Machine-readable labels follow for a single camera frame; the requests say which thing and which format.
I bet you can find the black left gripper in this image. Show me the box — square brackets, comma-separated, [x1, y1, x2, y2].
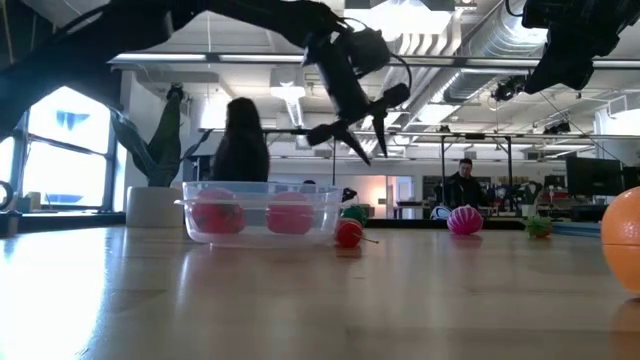
[302, 33, 411, 166]

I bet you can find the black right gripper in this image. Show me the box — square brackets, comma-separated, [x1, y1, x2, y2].
[522, 0, 640, 95]

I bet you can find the green toy bell pepper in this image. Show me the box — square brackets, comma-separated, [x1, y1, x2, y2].
[341, 203, 369, 227]

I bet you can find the small red toy cherry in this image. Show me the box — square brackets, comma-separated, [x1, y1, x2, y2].
[335, 218, 380, 250]

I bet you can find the pink toy peach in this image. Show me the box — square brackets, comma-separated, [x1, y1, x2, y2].
[266, 191, 315, 236]

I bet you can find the purple white striped toy onion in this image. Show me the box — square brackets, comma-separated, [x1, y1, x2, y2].
[446, 204, 485, 237]

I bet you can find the small green toy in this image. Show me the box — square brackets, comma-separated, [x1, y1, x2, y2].
[523, 214, 555, 239]

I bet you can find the clear plastic tupperware container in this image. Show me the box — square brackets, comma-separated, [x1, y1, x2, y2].
[173, 180, 351, 250]

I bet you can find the large red toy tomato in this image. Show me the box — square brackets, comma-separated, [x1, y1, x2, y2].
[191, 188, 247, 235]

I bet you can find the orange toy orange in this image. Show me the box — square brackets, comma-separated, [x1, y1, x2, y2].
[600, 186, 640, 296]

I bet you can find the large black monitor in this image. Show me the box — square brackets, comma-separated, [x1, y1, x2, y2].
[565, 156, 625, 197]

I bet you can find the person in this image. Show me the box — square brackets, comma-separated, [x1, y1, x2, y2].
[433, 157, 494, 210]
[209, 97, 271, 183]

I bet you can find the blue flat tray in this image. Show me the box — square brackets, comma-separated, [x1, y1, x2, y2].
[552, 221, 601, 239]

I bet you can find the small black monitor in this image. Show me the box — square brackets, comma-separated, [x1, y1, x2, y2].
[188, 154, 215, 182]

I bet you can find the green snake plant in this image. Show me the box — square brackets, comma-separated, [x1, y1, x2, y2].
[109, 85, 215, 189]

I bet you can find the long ceiling light bar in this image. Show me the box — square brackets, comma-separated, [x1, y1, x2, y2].
[108, 52, 640, 70]

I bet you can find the black curved stand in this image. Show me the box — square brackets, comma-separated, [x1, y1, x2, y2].
[0, 179, 24, 240]

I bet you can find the black ceiling camera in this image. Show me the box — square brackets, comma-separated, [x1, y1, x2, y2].
[492, 77, 521, 103]

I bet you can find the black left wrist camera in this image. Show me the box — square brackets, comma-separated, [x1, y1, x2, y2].
[347, 27, 392, 79]

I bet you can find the silver ventilation duct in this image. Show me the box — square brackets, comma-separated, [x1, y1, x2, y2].
[442, 0, 546, 104]

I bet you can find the black background rig frame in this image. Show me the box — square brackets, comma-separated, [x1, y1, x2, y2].
[262, 128, 515, 200]

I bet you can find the black aluminium table frame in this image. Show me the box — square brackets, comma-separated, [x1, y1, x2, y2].
[364, 218, 526, 231]

